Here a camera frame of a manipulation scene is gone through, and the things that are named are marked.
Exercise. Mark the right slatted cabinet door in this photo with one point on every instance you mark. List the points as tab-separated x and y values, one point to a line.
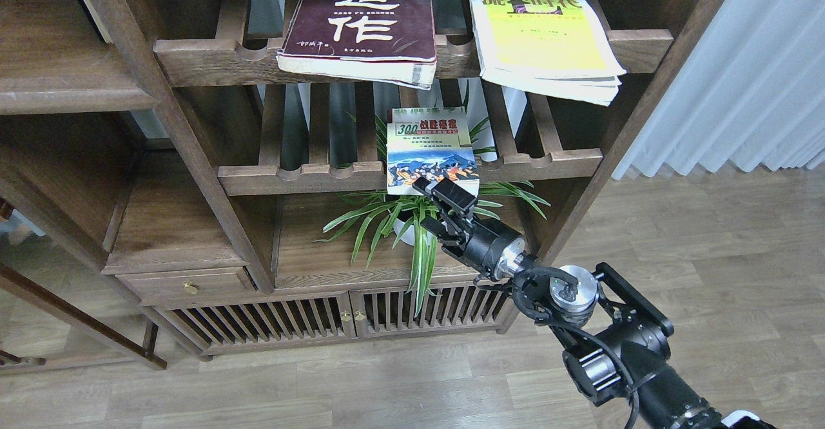
450	308

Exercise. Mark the white pleated curtain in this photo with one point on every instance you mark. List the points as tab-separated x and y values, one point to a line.
750	95

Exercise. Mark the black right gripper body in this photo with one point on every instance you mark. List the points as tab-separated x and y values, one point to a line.
490	247

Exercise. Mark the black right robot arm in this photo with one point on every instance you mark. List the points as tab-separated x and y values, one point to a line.
615	340

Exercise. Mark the white plant pot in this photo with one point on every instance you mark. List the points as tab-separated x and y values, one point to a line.
411	232

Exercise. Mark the maroon book white characters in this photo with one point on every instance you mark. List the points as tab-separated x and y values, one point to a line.
375	40

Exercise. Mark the colourful 300 paperback book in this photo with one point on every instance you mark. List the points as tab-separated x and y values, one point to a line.
433	143

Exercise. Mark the wooden drawer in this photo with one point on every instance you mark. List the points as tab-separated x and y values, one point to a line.
167	285

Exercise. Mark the left slatted cabinet door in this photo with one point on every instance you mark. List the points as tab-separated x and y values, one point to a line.
251	326

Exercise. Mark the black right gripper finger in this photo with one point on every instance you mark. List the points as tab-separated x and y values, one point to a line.
435	227
447	196

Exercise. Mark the brass drawer knob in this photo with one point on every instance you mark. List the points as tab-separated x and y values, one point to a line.
190	288

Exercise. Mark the dark wooden bookshelf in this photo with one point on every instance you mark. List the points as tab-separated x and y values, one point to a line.
161	135

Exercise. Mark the slatted cabinet door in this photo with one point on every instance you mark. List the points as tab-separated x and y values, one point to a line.
251	326
450	308

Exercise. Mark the yellow green cover book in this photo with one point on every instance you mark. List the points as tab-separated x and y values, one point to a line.
547	47

